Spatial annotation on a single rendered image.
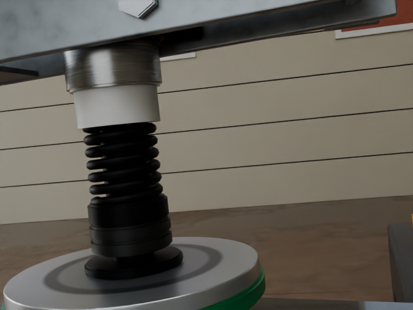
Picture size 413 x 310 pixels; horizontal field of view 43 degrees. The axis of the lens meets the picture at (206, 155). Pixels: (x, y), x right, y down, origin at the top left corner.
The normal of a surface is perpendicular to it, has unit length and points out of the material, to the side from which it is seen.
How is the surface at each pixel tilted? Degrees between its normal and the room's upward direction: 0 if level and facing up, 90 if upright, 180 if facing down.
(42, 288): 0
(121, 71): 90
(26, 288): 0
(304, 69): 90
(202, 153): 90
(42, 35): 90
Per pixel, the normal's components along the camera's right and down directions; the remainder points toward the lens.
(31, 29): -0.22, 0.07
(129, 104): 0.44, 0.00
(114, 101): 0.07, 0.04
